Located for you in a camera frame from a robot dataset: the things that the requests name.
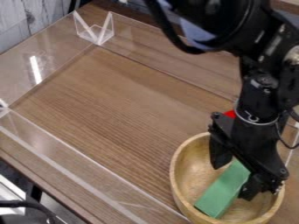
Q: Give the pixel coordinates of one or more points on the green rectangular block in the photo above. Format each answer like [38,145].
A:
[219,195]

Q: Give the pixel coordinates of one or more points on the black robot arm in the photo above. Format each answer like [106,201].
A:
[252,31]

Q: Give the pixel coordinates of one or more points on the red plush strawberry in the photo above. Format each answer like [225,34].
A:
[229,113]

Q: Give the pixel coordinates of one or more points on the black table leg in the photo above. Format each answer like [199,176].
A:
[36,193]

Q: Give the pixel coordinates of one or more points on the brown wooden bowl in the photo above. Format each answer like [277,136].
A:
[192,174]

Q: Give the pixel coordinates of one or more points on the clear acrylic enclosure wall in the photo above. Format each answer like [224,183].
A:
[97,114]

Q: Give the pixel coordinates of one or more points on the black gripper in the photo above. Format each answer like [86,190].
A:
[249,143]

